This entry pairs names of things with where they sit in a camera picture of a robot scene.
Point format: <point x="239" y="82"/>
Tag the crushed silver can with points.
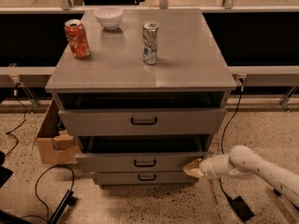
<point x="150" y="41"/>

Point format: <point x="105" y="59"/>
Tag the metal railing frame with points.
<point x="258" y="76"/>

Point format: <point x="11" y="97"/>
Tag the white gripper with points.
<point x="207" y="167"/>

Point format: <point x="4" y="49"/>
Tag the grey bottom drawer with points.
<point x="143" y="178"/>

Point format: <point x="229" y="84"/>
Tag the grey drawer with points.
<point x="135" y="162"/>
<point x="157" y="121"/>
<point x="143" y="178"/>

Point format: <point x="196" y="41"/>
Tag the grey top drawer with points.
<point x="157" y="121"/>

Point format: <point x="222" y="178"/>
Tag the orange soda can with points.
<point x="77" y="38"/>

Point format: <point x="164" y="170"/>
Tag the grey drawer cabinet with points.
<point x="189" y="73"/>

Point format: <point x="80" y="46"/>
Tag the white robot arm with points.
<point x="243" y="162"/>

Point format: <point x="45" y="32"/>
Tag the white bowl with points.
<point x="109" y="17"/>

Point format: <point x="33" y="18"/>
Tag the cardboard box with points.
<point x="55" y="145"/>

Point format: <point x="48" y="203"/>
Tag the black bar left floor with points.
<point x="68" y="199"/>

